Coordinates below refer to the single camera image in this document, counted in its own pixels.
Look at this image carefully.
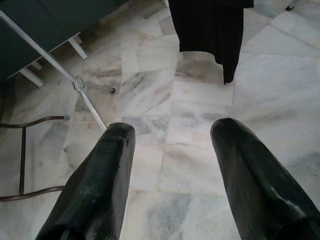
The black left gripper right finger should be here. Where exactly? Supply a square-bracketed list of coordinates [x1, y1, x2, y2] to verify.
[210, 118, 320, 240]

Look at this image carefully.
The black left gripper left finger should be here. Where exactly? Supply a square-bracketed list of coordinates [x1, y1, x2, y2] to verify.
[34, 121, 136, 240]

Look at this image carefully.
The black shirt with yellow logo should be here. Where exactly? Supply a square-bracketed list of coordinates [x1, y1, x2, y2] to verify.
[168, 0, 255, 85]

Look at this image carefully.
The silver metal clothes rack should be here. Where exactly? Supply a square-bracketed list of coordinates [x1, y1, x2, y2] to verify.
[0, 10, 117, 131]

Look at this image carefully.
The marble folding table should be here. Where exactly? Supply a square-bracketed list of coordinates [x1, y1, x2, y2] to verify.
[0, 114, 71, 202]

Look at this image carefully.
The black TV cabinet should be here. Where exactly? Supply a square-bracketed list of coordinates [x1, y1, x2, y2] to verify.
[0, 0, 171, 88]

